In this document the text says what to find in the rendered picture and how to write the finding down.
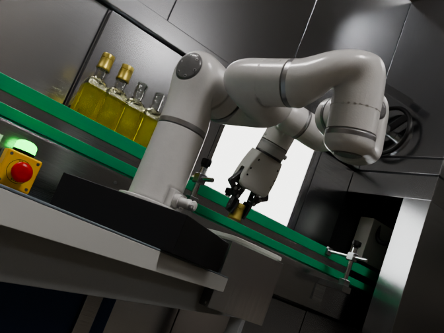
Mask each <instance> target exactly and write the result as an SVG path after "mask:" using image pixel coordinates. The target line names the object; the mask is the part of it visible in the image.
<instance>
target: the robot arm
mask: <svg viewBox="0 0 444 333"><path fill-rule="evenodd" d="M385 84H386V69H385V65H384V62H383V61H382V59H381V58H380V57H379V56H378V55H376V54H374V53H371V52H368V51H364V50H355V49H343V50H332V51H329V52H324V53H321V54H316V55H312V56H309V57H304V58H245V59H239V60H237V61H234V62H232V63H231V64H230V65H229V66H228V67H227V68H225V67H224V66H223V65H222V64H221V63H220V62H219V61H218V60H217V59H216V58H215V57H213V56H212V55H211V54H209V53H207V52H203V51H193V52H190V53H188V54H186V55H184V56H183V57H182V58H181V59H180V60H179V62H178V63H177V64H176V67H175V68H174V72H173V74H172V79H171V83H170V89H169V92H168V96H167V99H166V102H165V105H164V108H163V111H162V112H161V115H160V117H159V120H158V122H157V125H156V127H155V130H154V132H153V134H152V136H151V139H150V141H149V144H148V146H147V148H146V150H145V153H144V155H143V158H142V160H141V162H140V164H139V167H138V169H137V172H136V174H135V176H134V178H133V181H132V183H131V186H130V187H129V190H128V191H126V190H119V191H120V192H123V193H126V194H129V195H131V196H135V197H137V198H141V199H143V200H146V201H148V202H152V203H154V204H158V205H161V206H163V207H167V208H169V209H173V210H175V211H179V212H180V213H181V212H182V210H183V209H187V210H188V211H195V210H196V208H197V206H198V204H197V202H196V201H192V200H190V199H187V197H186V196H185V195H183V193H184V190H185V188H186V185H187V183H188V181H189V178H190V175H191V173H192V171H193V168H194V165H195V163H196V161H197V159H198V156H199V154H200V151H201V149H202V146H203V144H204V141H205V138H206V135H207V133H208V129H209V125H210V120H212V121H213V122H216V123H218V124H224V125H230V126H242V127H250V128H266V130H265V132H264V134H263V136H262V137H261V139H260V141H259V142H258V144H257V146H256V148H252V149H251V150H250V151H249V152H248V153H247V154H246V155H245V156H244V158H243V159H242V161H241V162H240V163H239V165H238V167H237V168H236V170H235V171H234V173H233V175H232V176H231V177H229V178H228V182H229V184H230V186H231V194H232V196H231V198H230V199H229V201H228V203H227V205H226V207H225V209H226V210H227V211H228V212H229V213H233V212H234V210H235V209H236V207H237V205H238V204H239V202H240V200H239V198H240V196H241V195H242V193H243V192H244V191H245V190H246V189H247V190H249V191H250V194H249V197H248V199H247V201H246V202H243V205H245V206H246V207H245V210H244V213H243V215H242V219H245V218H246V216H247V215H248V213H249V211H250V210H251V208H252V206H253V207H254V206H255V205H256V204H259V203H261V202H267V201H268V199H269V193H270V191H271V189H272V187H273V185H274V183H275V181H276V179H277V177H278V174H279V172H280V169H281V166H282V164H281V162H282V161H283V160H286V159H287V156H286V154H287V152H288V150H289V148H290V147H291V145H292V143H293V141H294V140H297V141H298V142H300V143H302V144H303V145H305V146H306V147H308V148H309V149H312V150H313V151H318V152H326V151H330V152H331V153H332V154H333V155H334V156H335V157H336V158H337V159H338V160H340V161H342V162H344V163H347V164H350V165H358V166H362V165H370V164H373V163H375V162H376V161H378V160H379V158H380V157H381V154H382V152H383V145H384V141H385V134H386V130H387V124H388V119H389V104H388V101H387V99H386V98H385V96H384V93H385ZM330 89H333V93H332V97H331V98H327V99H325V100H323V101H322V102H321V103H320V104H319V105H318V107H317V109H316V112H315V114H313V113H312V112H310V111H309V110H307V109H306V108H304V107H305V106H307V105H309V104H311V103H312V102H314V101H316V100H318V99H319V98H320V97H322V96H323V95H324V94H325V93H327V92H328V91H329V90H330ZM236 183H237V184H236Z"/></svg>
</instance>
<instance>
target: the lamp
mask: <svg viewBox="0 0 444 333"><path fill-rule="evenodd" d="M13 149H14V150H15V151H18V152H20V153H22V154H25V155H27V156H29V157H32V158H34V157H35V154H36V152H37V146H35V144H33V143H31V142H29V141H27V140H24V139H20V140H18V141H17V142H16V143H15V145H14V147H13Z"/></svg>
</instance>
